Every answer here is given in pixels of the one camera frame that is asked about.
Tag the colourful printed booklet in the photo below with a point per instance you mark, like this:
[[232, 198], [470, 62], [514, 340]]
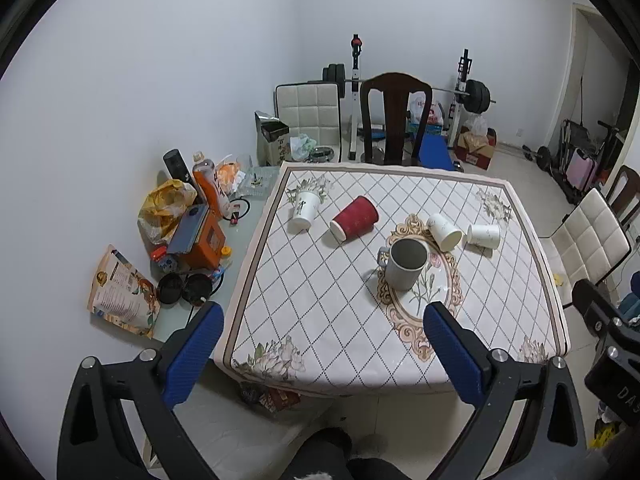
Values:
[[122, 296]]

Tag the white paper cup with calligraphy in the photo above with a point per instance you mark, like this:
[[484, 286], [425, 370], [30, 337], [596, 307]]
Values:
[[305, 209]]

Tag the black headphones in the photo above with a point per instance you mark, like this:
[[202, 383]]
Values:
[[194, 287]]

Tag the barbell with black weights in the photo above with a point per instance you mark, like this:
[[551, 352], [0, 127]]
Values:
[[470, 95]]

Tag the orange white snack bag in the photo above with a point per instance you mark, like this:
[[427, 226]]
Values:
[[204, 174]]

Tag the white padded chair right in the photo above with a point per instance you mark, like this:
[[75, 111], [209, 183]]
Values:
[[589, 244]]

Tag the white marbled paper cup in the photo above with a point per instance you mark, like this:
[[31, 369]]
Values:
[[484, 235]]

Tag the black cylindrical bottle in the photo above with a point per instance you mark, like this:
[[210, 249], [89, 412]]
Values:
[[177, 167]]

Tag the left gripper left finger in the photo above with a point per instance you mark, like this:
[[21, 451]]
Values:
[[95, 439]]

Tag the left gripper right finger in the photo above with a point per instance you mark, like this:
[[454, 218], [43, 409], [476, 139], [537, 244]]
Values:
[[550, 439]]

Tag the orange cardboard box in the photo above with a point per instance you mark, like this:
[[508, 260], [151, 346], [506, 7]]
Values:
[[198, 240]]

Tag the white padded chair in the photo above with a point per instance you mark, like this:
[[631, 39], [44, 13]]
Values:
[[312, 108], [589, 244]]

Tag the yellow round cap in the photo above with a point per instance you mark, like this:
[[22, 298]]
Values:
[[226, 251]]

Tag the grey ribbed ceramic mug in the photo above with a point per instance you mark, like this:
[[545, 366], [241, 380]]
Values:
[[403, 262]]

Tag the cardboard box on floor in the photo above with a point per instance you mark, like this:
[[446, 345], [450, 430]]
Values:
[[474, 149]]

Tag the dark wooden chair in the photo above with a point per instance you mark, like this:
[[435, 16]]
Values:
[[396, 89]]

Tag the yellow plastic bag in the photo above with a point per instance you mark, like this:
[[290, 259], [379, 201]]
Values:
[[163, 208]]

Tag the pink suitcase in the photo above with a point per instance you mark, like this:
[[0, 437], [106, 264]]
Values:
[[580, 169]]

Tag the red ribbed paper cup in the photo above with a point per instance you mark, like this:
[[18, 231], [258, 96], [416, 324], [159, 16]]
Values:
[[357, 218]]

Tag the glass crystal tray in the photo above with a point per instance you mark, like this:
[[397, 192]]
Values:
[[258, 182]]

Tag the plain white paper cup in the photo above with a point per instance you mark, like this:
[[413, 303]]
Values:
[[445, 233]]

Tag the blue weight bench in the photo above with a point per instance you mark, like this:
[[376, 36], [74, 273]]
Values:
[[434, 154]]

